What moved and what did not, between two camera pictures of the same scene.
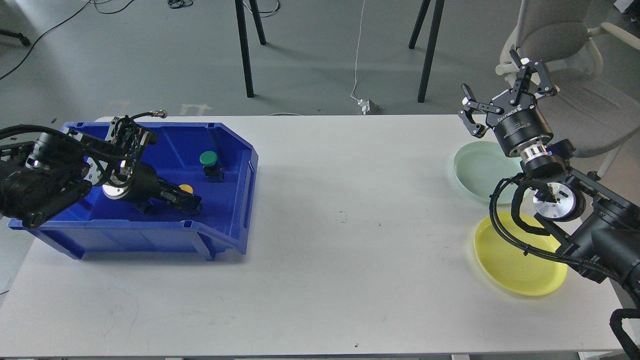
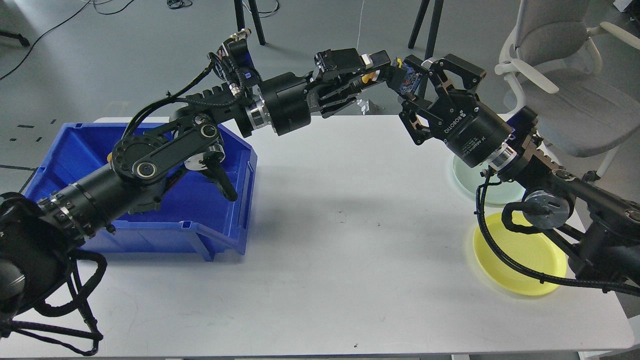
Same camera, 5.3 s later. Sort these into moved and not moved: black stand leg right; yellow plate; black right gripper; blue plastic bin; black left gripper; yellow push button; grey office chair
Moved: black left gripper; yellow push button; black right gripper
Not moved: blue plastic bin; grey office chair; yellow plate; black stand leg right
